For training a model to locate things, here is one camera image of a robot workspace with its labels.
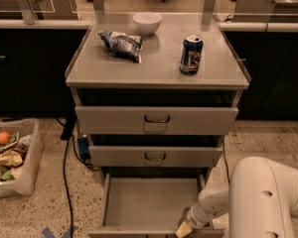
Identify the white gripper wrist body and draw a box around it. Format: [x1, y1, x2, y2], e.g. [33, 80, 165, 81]
[187, 204, 213, 229]

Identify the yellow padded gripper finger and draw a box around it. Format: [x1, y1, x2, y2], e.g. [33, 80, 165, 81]
[176, 220, 193, 238]

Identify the grey bottom drawer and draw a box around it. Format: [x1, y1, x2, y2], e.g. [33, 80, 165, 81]
[87, 173, 225, 238]

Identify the grey drawer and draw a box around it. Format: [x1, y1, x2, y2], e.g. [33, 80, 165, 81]
[75, 106, 238, 135]
[87, 173, 225, 238]
[89, 146, 223, 168]

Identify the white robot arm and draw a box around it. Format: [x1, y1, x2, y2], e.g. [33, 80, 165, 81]
[176, 157, 298, 238]

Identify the grey middle drawer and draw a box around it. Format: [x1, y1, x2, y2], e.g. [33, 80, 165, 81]
[89, 146, 223, 168]

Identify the grey metal drawer cabinet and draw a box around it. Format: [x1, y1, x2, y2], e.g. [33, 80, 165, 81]
[65, 11, 252, 183]

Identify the grey top drawer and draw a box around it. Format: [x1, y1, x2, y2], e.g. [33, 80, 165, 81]
[75, 106, 238, 135]

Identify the blue power adapter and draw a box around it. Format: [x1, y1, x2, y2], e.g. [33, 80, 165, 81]
[77, 137, 90, 161]

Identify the blue tape cross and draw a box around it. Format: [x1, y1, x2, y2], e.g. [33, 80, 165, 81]
[41, 225, 79, 238]

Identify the clear plastic storage bin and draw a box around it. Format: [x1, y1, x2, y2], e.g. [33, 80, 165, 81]
[0, 119, 44, 198]

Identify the blue soda can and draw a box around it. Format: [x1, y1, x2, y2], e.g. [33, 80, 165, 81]
[180, 35, 204, 74]

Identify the blue chip bag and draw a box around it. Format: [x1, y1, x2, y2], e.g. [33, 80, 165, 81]
[97, 31, 143, 63]

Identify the green snack packet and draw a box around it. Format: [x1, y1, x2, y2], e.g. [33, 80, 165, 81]
[0, 170, 14, 181]

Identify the brown snack packet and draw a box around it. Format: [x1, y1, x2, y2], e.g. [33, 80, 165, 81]
[0, 150, 23, 168]

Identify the white ceramic bowl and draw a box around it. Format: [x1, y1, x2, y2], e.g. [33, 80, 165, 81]
[133, 12, 162, 36]

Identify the orange fruit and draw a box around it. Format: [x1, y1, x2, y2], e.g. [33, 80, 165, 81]
[0, 132, 12, 145]

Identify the black floor cable left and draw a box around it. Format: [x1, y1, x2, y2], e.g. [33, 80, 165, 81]
[55, 117, 99, 238]

